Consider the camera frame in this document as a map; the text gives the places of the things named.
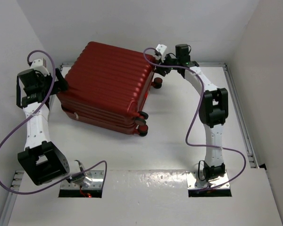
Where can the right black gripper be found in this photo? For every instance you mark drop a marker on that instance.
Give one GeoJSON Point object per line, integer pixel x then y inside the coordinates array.
{"type": "Point", "coordinates": [164, 70]}

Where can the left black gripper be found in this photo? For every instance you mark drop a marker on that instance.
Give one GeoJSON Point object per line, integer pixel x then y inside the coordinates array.
{"type": "Point", "coordinates": [61, 84]}

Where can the red suitcase blue lining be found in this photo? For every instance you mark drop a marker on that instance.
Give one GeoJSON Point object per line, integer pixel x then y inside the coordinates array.
{"type": "Point", "coordinates": [108, 87]}

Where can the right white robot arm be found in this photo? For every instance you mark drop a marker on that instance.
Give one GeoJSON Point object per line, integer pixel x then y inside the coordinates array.
{"type": "Point", "coordinates": [212, 109]}

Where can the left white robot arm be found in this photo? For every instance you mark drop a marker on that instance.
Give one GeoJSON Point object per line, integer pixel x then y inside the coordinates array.
{"type": "Point", "coordinates": [41, 159]}

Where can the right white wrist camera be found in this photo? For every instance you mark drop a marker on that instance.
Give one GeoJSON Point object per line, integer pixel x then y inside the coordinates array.
{"type": "Point", "coordinates": [160, 51]}

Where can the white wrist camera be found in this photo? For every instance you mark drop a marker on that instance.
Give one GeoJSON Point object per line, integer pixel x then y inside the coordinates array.
{"type": "Point", "coordinates": [160, 51]}
{"type": "Point", "coordinates": [40, 65]}

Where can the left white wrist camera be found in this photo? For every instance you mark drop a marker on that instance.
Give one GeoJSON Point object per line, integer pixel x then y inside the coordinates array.
{"type": "Point", "coordinates": [40, 65]}

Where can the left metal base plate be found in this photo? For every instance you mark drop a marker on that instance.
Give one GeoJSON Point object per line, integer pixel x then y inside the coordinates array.
{"type": "Point", "coordinates": [91, 180]}

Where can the metal base plate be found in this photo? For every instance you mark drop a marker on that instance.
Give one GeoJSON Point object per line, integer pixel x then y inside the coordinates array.
{"type": "Point", "coordinates": [91, 180]}
{"type": "Point", "coordinates": [195, 181]}

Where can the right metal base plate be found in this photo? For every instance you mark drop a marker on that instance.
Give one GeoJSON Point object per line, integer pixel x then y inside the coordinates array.
{"type": "Point", "coordinates": [195, 181]}

